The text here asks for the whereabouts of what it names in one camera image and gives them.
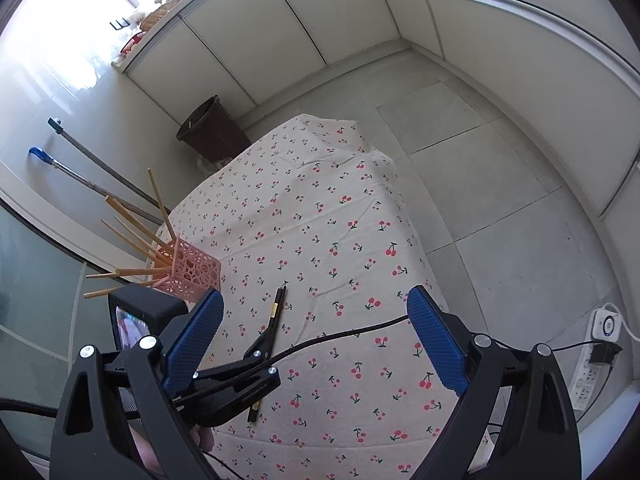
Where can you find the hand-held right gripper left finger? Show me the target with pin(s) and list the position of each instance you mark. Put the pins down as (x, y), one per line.
(200, 330)

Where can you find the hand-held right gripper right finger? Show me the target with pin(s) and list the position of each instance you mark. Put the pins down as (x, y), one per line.
(435, 340)

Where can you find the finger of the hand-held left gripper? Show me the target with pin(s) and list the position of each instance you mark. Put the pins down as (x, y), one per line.
(235, 400)
(260, 347)

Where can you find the black chopstick with gold band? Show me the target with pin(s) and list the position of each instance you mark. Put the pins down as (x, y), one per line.
(276, 305)

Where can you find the pink perforated chopstick basket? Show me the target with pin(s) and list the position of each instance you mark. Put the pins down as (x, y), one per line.
(192, 270)

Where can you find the bunch of wooden chopsticks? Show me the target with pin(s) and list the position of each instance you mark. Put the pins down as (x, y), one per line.
(136, 227)

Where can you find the person's left hand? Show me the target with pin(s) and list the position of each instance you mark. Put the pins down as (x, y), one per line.
(206, 441)

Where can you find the glass sliding door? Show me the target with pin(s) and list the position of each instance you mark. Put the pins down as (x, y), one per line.
(30, 285)

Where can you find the white power strip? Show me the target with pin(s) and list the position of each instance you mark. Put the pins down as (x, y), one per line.
(585, 385)

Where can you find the clear plastic bag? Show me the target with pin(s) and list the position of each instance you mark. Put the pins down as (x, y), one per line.
(212, 164)

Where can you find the cherry print tablecloth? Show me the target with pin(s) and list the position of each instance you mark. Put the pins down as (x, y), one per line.
(320, 200)

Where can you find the black plug adapter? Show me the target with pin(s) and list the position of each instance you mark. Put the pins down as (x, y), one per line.
(605, 355)

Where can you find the white timer plug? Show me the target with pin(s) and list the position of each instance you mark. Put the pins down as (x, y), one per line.
(606, 326)

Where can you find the brown trash bin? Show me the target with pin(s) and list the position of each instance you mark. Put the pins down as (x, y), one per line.
(215, 135)

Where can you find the red plastic basket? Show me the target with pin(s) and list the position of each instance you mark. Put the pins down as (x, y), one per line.
(132, 44)

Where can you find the wicker basket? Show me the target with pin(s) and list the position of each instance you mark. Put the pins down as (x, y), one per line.
(156, 16)

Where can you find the white kitchen cabinet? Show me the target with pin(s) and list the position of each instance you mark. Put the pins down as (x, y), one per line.
(260, 35)
(525, 50)

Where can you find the black wall hook rack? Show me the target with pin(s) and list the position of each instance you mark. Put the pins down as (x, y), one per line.
(119, 23)

